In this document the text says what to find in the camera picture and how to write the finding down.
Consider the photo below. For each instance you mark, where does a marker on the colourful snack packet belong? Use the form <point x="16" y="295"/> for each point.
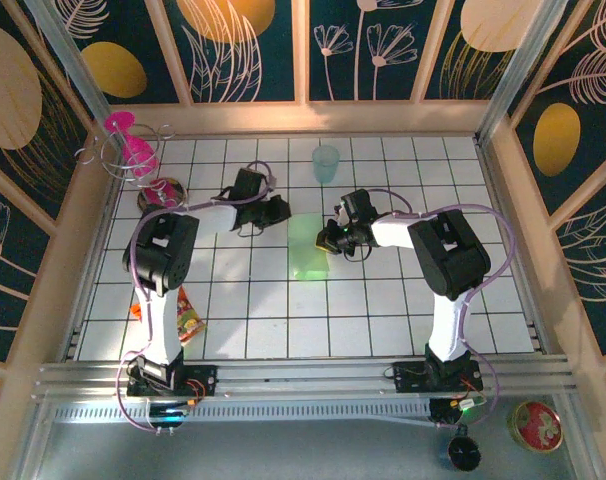
<point x="190" y="320"/>

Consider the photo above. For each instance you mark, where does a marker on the round red tin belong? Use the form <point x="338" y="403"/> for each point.
<point x="535" y="427"/>

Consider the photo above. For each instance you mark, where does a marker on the translucent teal plastic cup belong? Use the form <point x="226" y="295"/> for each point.
<point x="326" y="162"/>

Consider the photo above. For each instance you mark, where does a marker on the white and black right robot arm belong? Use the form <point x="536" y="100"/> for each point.
<point x="448" y="255"/>

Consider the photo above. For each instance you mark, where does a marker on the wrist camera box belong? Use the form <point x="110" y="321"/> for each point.
<point x="271" y="182"/>
<point x="339" y="214"/>

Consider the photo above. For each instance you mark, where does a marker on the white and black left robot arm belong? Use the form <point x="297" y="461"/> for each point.
<point x="160" y="250"/>

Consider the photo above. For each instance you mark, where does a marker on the round black cap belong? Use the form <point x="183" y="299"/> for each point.
<point x="464" y="453"/>

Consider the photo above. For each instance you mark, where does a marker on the green cloth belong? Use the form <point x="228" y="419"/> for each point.
<point x="305" y="250"/>

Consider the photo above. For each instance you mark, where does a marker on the aluminium frame post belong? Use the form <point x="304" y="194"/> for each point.
<point x="523" y="60"/>
<point x="68" y="55"/>

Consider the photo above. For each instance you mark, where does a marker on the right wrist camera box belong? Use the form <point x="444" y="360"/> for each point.
<point x="339" y="214"/>

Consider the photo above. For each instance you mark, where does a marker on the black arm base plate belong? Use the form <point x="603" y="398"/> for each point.
<point x="408" y="377"/>
<point x="203" y="380"/>

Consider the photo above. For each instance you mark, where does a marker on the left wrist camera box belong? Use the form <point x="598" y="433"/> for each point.
<point x="271" y="182"/>

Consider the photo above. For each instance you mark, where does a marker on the pink plastic wine glass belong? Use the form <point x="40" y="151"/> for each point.
<point x="140" y="155"/>

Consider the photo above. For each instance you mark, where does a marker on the aluminium mounting rail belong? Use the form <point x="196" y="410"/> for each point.
<point x="303" y="375"/>

